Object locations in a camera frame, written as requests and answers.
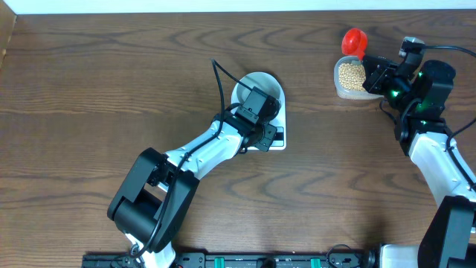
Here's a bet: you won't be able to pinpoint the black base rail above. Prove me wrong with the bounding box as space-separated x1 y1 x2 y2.
81 251 382 268

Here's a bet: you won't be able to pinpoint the white kitchen scale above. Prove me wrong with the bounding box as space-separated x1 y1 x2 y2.
230 71 287 151

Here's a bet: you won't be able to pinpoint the white bowl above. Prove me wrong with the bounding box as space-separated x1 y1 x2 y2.
231 71 286 110

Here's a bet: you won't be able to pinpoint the red measuring scoop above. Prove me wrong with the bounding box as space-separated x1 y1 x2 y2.
341 28 368 60

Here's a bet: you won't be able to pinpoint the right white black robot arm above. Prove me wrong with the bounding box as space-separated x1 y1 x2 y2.
362 56 475 267

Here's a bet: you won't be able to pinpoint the soybeans in container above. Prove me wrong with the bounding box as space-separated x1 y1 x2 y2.
338 63 366 92

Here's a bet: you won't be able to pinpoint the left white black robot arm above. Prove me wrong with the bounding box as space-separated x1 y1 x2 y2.
107 87 283 267

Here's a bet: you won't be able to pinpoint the clear plastic bean container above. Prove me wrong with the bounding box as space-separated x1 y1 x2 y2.
334 56 382 101

